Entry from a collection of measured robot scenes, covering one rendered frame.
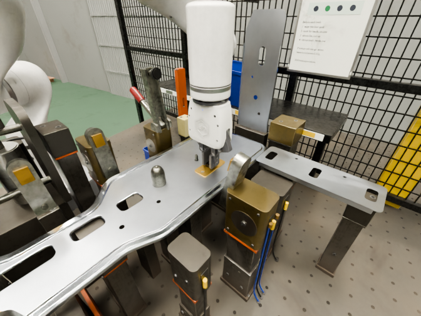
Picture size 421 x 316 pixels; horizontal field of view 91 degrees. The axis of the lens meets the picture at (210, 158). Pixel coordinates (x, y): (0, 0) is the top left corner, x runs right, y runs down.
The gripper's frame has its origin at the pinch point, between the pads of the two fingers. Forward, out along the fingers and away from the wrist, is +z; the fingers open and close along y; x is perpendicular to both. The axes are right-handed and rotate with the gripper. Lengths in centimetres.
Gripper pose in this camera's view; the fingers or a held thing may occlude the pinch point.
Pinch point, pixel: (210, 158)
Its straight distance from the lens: 52.2
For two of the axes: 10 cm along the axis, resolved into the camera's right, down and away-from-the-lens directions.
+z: 0.0, 8.3, 5.6
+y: 7.6, 3.7, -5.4
